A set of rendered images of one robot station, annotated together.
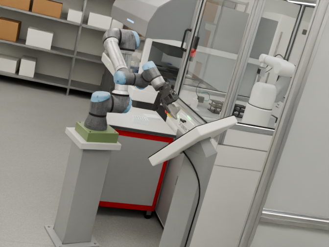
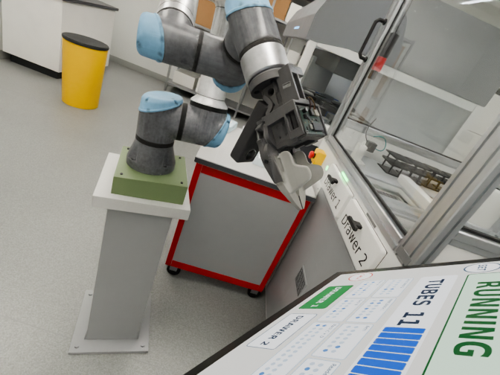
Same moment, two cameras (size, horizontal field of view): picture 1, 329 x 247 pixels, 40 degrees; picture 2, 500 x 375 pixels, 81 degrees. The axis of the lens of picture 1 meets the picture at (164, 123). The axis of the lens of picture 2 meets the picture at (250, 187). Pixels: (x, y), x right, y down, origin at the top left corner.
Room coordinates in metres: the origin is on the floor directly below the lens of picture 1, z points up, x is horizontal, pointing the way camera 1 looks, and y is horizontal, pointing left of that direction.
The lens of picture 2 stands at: (2.02, -0.06, 1.30)
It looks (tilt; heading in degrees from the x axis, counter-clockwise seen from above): 26 degrees down; 11
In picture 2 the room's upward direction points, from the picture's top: 23 degrees clockwise
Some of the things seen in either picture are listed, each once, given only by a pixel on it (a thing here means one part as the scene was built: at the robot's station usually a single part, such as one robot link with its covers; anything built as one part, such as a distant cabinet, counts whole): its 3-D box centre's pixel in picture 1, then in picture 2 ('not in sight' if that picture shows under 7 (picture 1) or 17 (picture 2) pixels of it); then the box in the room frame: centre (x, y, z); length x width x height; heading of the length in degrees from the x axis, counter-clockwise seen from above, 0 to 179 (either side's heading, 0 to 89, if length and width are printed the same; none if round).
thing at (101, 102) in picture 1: (100, 102); (161, 115); (2.78, 0.43, 0.99); 0.13 x 0.12 x 0.14; 122
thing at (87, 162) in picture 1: (82, 187); (129, 260); (2.78, 0.43, 0.38); 0.30 x 0.30 x 0.76; 36
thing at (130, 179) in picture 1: (121, 159); (235, 208); (3.50, 0.27, 0.38); 0.62 x 0.58 x 0.76; 20
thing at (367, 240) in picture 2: not in sight; (358, 234); (2.93, -0.26, 0.87); 0.29 x 0.02 x 0.11; 20
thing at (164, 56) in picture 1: (171, 58); (339, 88); (4.95, 0.11, 1.13); 1.78 x 1.14 x 0.45; 20
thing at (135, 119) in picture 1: (140, 120); (265, 161); (3.39, 0.19, 0.78); 0.12 x 0.08 x 0.04; 108
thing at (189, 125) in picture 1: (185, 125); (335, 188); (3.22, -0.16, 0.87); 0.29 x 0.02 x 0.11; 20
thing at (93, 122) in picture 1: (96, 119); (153, 149); (2.78, 0.43, 0.87); 0.15 x 0.15 x 0.10
